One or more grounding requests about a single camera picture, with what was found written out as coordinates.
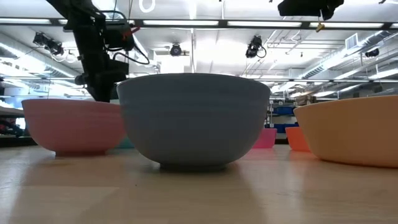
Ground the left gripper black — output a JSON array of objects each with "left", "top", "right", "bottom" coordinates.
[{"left": 74, "top": 29, "right": 129, "bottom": 103}]

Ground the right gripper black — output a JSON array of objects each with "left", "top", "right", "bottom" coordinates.
[{"left": 277, "top": 0, "right": 345, "bottom": 21}]

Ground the large pink bowl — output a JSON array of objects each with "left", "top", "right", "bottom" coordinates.
[{"left": 21, "top": 98, "right": 127, "bottom": 156}]

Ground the large blue bowl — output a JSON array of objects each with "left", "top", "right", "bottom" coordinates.
[{"left": 116, "top": 73, "right": 272, "bottom": 171}]

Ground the large peach bowl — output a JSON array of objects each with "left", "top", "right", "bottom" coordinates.
[{"left": 293, "top": 95, "right": 398, "bottom": 169}]

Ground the small magenta bowl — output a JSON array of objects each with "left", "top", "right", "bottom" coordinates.
[{"left": 252, "top": 128, "right": 277, "bottom": 149}]

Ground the white ceiling vent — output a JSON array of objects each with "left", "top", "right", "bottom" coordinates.
[{"left": 345, "top": 32, "right": 359, "bottom": 50}]

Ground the black overhead rig beam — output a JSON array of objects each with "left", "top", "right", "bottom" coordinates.
[{"left": 0, "top": 17, "right": 398, "bottom": 31}]

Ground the dark cluttered workbench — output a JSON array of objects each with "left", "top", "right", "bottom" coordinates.
[{"left": 0, "top": 105, "right": 32, "bottom": 147}]

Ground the blue storage bin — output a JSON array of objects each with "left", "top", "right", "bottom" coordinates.
[
  {"left": 264, "top": 123, "right": 299, "bottom": 134},
  {"left": 273, "top": 106, "right": 296, "bottom": 116}
]

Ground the small orange bowl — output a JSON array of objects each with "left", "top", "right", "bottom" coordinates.
[{"left": 285, "top": 126, "right": 311, "bottom": 152}]

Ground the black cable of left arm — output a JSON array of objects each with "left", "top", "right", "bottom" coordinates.
[{"left": 111, "top": 26, "right": 150, "bottom": 65}]

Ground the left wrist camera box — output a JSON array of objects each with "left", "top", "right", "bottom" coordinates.
[{"left": 104, "top": 23, "right": 135, "bottom": 52}]

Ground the white ring light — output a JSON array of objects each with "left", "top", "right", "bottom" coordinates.
[{"left": 139, "top": 0, "right": 156, "bottom": 14}]

